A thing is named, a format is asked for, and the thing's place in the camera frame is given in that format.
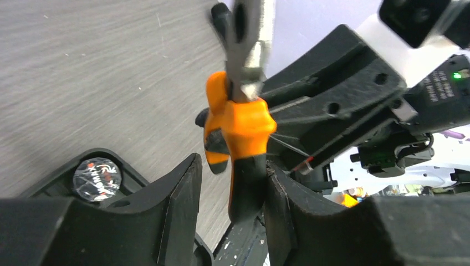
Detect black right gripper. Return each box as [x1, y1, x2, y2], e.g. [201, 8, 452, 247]
[261, 24, 469, 178]

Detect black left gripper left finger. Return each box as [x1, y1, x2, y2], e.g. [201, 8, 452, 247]
[1, 153, 203, 265]

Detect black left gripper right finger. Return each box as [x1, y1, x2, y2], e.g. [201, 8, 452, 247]
[264, 164, 469, 265]

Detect small round tape measure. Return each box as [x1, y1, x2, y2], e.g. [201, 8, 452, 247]
[72, 157, 122, 202]

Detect black plastic tool case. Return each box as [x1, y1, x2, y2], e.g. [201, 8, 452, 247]
[23, 148, 213, 265]

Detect orange handled pliers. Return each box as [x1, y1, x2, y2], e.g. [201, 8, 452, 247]
[198, 1, 277, 224]

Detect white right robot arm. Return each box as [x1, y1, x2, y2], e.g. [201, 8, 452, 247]
[262, 25, 469, 265]

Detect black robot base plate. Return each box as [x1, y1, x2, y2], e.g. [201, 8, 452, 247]
[212, 214, 269, 266]

